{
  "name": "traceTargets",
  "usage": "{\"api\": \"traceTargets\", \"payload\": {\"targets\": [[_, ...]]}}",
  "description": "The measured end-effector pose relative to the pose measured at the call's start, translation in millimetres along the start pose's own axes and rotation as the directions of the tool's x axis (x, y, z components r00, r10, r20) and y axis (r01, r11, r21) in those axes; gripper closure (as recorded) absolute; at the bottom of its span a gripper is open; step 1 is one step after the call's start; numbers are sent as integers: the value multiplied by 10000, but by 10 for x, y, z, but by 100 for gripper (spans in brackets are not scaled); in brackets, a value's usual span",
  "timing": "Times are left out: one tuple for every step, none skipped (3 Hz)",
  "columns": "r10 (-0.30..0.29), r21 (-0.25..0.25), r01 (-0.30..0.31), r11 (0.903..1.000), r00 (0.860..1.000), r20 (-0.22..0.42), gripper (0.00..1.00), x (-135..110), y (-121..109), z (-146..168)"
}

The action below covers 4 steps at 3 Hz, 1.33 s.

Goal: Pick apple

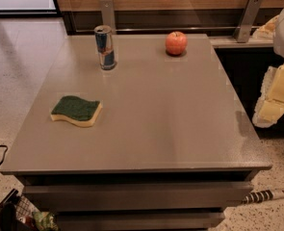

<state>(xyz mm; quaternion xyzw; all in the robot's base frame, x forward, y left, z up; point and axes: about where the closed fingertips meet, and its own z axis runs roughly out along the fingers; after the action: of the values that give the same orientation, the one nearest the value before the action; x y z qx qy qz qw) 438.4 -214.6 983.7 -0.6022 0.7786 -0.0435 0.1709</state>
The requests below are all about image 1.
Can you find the left metal wall bracket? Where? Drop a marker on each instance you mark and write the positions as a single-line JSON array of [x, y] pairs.
[[108, 13]]

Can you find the red apple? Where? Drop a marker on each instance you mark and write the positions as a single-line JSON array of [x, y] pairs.
[[176, 43]]

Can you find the green snack bag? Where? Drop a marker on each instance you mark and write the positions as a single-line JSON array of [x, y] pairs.
[[45, 221]]

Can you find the metal wall bracket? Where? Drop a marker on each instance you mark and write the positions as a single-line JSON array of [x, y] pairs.
[[243, 30], [108, 13]]

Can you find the green yellow sponge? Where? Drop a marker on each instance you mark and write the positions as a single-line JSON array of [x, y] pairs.
[[76, 111]]

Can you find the lower grey drawer front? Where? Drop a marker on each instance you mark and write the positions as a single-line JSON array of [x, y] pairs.
[[140, 222]]

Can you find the right metal wall bracket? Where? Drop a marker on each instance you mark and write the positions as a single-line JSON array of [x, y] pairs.
[[243, 30]]

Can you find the grey drawer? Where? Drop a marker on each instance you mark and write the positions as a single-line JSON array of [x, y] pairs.
[[124, 197], [140, 222]]

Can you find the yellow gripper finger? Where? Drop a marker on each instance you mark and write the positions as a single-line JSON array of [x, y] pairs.
[[270, 105], [267, 30]]

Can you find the upper grey drawer front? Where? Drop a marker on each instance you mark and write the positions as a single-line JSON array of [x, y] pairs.
[[124, 197]]

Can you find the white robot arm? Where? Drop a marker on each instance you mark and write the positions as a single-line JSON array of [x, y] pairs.
[[278, 37]]

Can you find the blue silver drink can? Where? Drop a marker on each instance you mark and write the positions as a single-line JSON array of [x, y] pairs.
[[105, 47]]

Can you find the grey drawer cabinet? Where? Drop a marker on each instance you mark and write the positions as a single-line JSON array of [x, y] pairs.
[[164, 120]]

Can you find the black bin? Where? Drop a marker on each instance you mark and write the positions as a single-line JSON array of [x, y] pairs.
[[8, 220]]

